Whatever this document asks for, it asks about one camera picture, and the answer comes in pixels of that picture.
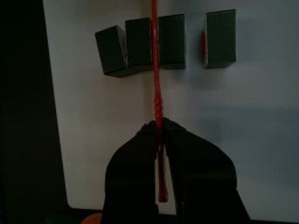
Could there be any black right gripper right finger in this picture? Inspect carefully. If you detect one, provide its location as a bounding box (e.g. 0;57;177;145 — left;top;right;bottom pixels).
161;117;251;224

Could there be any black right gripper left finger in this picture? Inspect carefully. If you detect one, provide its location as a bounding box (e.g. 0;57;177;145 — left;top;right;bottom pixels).
101;120;161;224

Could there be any red toy knife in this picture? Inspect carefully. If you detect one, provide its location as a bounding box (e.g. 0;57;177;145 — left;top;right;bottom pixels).
149;0;169;204

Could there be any dark seaweed sushi piece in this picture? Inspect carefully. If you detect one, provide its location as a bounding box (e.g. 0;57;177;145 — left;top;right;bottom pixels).
200;8;237;70
156;13;187;71
124;17;155;72
93;24;136;79

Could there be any orange plate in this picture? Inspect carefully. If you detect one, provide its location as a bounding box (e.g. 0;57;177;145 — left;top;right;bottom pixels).
80;212;105;224

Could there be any white cutting board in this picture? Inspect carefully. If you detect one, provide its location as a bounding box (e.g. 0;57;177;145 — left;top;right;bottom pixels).
41;0;299;224

